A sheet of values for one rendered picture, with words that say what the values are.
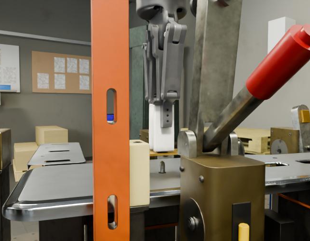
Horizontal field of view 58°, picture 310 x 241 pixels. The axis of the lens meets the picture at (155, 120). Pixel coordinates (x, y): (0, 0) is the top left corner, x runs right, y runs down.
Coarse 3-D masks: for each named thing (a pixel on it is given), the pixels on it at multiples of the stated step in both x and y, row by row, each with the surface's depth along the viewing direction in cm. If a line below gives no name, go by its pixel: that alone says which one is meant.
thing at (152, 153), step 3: (150, 150) 43; (153, 150) 43; (174, 150) 43; (150, 153) 40; (153, 153) 40; (156, 153) 40; (159, 153) 40; (162, 153) 40; (165, 153) 40; (168, 153) 40; (171, 153) 41; (174, 153) 41
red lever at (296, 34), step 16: (288, 32) 17; (304, 32) 16; (288, 48) 17; (304, 48) 16; (272, 64) 18; (288, 64) 17; (304, 64) 17; (256, 80) 19; (272, 80) 18; (240, 96) 22; (256, 96) 20; (224, 112) 24; (240, 112) 22; (208, 128) 27; (224, 128) 24; (208, 144) 27
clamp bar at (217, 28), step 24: (192, 0) 28; (216, 0) 25; (240, 0) 25; (216, 24) 25; (216, 48) 26; (192, 72) 27; (216, 72) 26; (192, 96) 28; (216, 96) 27; (192, 120) 28
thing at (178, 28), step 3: (171, 18) 38; (171, 21) 37; (174, 21) 37; (174, 24) 35; (177, 24) 35; (180, 24) 36; (177, 27) 35; (180, 27) 35; (177, 30) 35; (180, 30) 35; (174, 33) 35; (177, 33) 35; (180, 33) 36; (174, 36) 36; (177, 36) 36; (174, 39) 36; (177, 39) 36
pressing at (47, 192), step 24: (48, 168) 45; (72, 168) 45; (168, 168) 45; (288, 168) 45; (24, 192) 32; (48, 192) 32; (72, 192) 32; (168, 192) 32; (24, 216) 27; (48, 216) 28; (72, 216) 28
